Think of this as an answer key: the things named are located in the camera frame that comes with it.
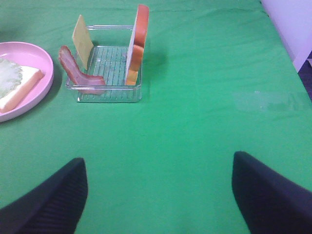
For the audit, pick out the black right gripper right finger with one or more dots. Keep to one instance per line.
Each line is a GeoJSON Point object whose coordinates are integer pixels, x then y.
{"type": "Point", "coordinates": [269, 202]}

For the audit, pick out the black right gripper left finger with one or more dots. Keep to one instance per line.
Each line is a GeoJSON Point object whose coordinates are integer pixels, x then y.
{"type": "Point", "coordinates": [53, 207]}

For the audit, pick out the bacon strip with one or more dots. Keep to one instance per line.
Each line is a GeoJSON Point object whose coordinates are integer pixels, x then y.
{"type": "Point", "coordinates": [74, 73]}

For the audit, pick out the toast bread slice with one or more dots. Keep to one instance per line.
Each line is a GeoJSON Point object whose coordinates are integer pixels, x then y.
{"type": "Point", "coordinates": [136, 46]}
{"type": "Point", "coordinates": [30, 76]}

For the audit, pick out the green lettuce leaf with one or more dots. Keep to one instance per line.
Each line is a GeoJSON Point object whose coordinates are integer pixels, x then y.
{"type": "Point", "coordinates": [10, 76]}

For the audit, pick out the yellow cheese slice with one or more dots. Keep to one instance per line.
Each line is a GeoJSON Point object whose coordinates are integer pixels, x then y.
{"type": "Point", "coordinates": [82, 41]}

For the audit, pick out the green tablecloth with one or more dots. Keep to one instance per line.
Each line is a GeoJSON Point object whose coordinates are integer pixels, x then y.
{"type": "Point", "coordinates": [216, 80]}

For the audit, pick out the pink round plate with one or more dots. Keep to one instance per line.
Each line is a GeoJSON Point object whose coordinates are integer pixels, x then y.
{"type": "Point", "coordinates": [28, 54]}

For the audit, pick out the right clear plastic tray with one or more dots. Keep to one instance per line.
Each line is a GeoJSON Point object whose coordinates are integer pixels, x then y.
{"type": "Point", "coordinates": [108, 59]}

